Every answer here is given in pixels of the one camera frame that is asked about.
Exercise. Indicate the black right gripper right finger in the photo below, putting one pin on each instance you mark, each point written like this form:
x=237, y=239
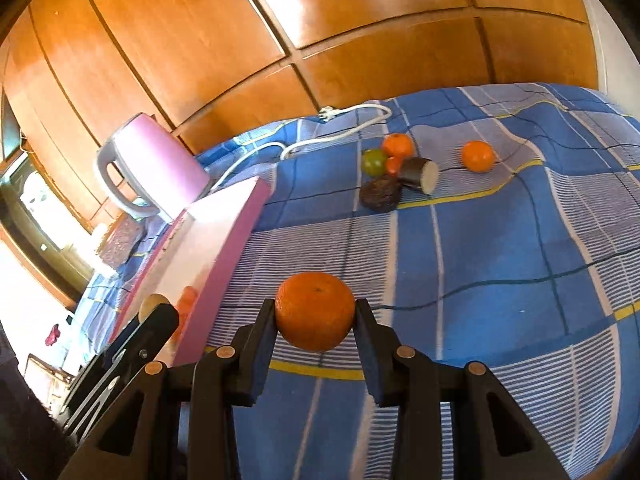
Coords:
x=401, y=377

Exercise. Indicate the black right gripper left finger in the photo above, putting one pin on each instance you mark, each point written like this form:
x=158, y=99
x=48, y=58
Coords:
x=232, y=375

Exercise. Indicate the orange mandarin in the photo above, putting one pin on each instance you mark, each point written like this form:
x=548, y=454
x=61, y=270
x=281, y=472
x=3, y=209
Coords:
x=478, y=156
x=314, y=311
x=399, y=145

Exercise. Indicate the dark round eggplant end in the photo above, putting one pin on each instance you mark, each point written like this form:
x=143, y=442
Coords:
x=382, y=194

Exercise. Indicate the cut eggplant piece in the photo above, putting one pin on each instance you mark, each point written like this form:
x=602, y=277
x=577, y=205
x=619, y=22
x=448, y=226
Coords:
x=420, y=174

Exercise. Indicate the green tomato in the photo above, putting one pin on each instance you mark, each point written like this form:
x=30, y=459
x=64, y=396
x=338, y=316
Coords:
x=373, y=162

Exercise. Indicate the red tomato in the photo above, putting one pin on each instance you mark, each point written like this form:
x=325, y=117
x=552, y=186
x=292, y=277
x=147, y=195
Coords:
x=393, y=165

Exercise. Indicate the small beige potato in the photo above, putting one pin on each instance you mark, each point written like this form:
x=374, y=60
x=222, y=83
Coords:
x=149, y=304

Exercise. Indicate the orange carrot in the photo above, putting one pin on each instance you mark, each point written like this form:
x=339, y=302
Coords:
x=184, y=307

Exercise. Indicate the silver patterned tissue box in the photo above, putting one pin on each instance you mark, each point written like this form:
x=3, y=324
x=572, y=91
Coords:
x=118, y=241

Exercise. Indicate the pink shallow tray box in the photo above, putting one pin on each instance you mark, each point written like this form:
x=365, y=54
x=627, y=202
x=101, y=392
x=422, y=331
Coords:
x=200, y=249

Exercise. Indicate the wooden door with glass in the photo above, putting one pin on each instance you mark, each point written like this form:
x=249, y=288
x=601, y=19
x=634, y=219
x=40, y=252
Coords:
x=42, y=231

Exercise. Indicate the pink electric kettle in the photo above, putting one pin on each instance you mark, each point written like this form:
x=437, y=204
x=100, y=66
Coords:
x=159, y=169

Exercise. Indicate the blue plaid tablecloth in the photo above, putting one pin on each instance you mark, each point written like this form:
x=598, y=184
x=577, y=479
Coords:
x=531, y=268

